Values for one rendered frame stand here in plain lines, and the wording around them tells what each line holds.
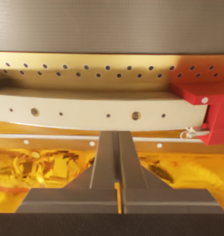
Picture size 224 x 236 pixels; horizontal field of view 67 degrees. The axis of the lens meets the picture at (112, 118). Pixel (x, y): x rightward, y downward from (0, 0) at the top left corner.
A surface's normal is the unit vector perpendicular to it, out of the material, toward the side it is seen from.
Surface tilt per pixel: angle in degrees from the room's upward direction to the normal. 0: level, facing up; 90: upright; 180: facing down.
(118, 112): 90
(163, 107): 90
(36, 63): 62
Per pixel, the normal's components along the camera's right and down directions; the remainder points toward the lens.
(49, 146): -0.04, 0.41
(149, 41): 0.03, 0.80
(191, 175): -0.03, -0.43
